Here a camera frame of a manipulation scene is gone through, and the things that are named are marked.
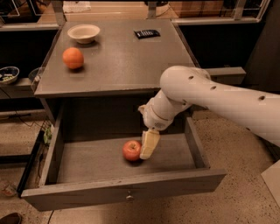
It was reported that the blue patterned bowl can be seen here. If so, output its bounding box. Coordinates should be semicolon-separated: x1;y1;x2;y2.
0;66;19;85

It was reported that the black cable on floor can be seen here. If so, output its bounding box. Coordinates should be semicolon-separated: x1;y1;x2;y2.
0;113;45;130

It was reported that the cream ceramic bowl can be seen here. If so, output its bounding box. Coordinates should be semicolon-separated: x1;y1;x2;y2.
67;24;100;44

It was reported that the grey cabinet counter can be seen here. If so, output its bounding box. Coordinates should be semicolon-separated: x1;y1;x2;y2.
35;19;195;99

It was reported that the grey side shelf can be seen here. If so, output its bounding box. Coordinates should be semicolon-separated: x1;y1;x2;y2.
206;66;246;86

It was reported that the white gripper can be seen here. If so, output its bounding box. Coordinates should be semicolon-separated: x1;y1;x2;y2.
138;99;176;160

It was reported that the red apple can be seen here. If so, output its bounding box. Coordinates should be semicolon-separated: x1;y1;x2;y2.
122;140;142;161

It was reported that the orange fruit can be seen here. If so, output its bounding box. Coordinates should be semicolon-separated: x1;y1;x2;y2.
62;47;84;69

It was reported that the brown shoe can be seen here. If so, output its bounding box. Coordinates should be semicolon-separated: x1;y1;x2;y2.
0;213;22;224

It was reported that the dark blue snack packet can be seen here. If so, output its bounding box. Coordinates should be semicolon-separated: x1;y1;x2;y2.
134;30;160;39

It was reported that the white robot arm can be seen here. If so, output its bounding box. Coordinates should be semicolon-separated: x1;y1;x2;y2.
138;66;280;159

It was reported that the metal drawer knob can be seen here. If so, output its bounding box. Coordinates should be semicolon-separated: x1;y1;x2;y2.
126;191;134;201

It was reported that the open grey top drawer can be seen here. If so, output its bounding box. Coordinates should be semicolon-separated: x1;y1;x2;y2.
22;101;227;211

